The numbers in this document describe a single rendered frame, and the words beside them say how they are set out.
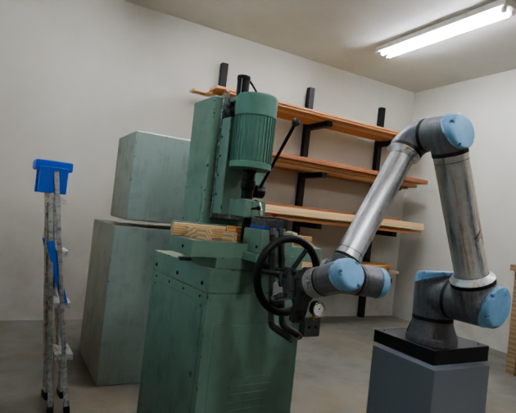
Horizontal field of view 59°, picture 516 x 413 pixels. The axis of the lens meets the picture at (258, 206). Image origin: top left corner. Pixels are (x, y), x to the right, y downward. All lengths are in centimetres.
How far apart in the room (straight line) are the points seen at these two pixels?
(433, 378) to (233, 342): 71
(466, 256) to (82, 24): 348
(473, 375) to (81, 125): 331
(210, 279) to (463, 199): 90
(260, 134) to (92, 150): 240
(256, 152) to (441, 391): 109
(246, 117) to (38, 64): 253
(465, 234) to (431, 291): 29
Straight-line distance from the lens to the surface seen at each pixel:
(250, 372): 188
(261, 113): 188
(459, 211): 164
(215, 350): 177
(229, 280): 173
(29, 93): 408
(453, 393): 187
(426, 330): 186
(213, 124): 207
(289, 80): 489
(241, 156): 186
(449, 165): 161
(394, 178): 160
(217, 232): 185
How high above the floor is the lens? 101
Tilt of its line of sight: 1 degrees up
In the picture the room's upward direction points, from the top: 6 degrees clockwise
